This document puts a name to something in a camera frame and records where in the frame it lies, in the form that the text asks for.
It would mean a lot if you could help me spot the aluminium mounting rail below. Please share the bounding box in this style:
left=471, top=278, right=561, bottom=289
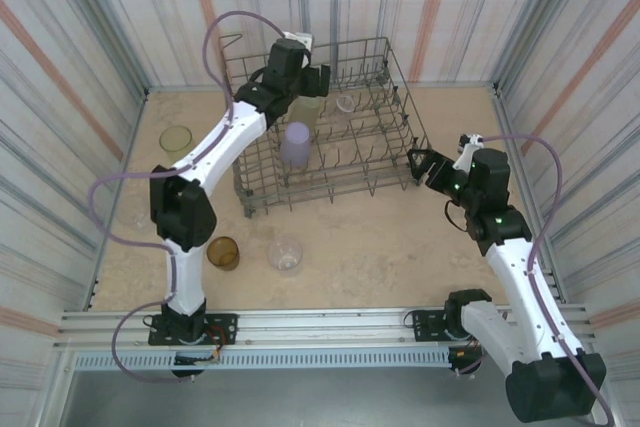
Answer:
left=52, top=304, right=599, bottom=348

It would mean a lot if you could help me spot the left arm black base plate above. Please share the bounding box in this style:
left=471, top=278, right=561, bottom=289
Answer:
left=148, top=313, right=239, bottom=347

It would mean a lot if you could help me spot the grey wire dish rack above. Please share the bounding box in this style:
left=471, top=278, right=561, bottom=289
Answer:
left=218, top=34, right=435, bottom=221

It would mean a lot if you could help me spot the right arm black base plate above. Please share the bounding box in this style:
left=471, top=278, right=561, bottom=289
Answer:
left=412, top=307, right=503, bottom=343

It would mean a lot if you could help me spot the lavender plastic cup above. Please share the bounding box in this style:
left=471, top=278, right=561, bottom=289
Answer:
left=278, top=120, right=312, bottom=170

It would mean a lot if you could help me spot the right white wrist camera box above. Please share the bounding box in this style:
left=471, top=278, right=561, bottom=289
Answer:
left=452, top=132, right=485, bottom=171

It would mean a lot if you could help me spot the grey metal panel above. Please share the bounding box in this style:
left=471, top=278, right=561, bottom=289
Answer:
left=34, top=369, right=621, bottom=427

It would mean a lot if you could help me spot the slotted grey cable tray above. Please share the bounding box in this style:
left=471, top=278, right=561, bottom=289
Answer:
left=72, top=349, right=454, bottom=372

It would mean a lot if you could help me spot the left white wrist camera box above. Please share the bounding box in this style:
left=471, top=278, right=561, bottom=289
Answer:
left=281, top=31, right=316, bottom=52

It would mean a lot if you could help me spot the yellow-green translucent cup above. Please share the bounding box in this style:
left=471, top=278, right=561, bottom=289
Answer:
left=158, top=125, right=194, bottom=153

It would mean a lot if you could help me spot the right wrist black cable loop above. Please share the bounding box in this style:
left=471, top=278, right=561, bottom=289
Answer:
left=443, top=198, right=471, bottom=234

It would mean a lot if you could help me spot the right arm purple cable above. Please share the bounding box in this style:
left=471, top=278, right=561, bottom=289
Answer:
left=452, top=134, right=617, bottom=427

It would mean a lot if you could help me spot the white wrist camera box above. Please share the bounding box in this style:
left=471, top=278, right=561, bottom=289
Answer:
left=281, top=31, right=316, bottom=52
left=452, top=132, right=485, bottom=171

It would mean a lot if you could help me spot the pale green frosted cup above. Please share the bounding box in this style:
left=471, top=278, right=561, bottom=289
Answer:
left=292, top=95, right=321, bottom=131

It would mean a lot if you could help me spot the amber translucent cup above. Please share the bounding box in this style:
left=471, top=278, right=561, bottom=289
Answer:
left=206, top=235, right=241, bottom=272

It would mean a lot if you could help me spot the clear round glass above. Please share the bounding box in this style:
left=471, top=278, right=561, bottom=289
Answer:
left=266, top=235, right=305, bottom=276

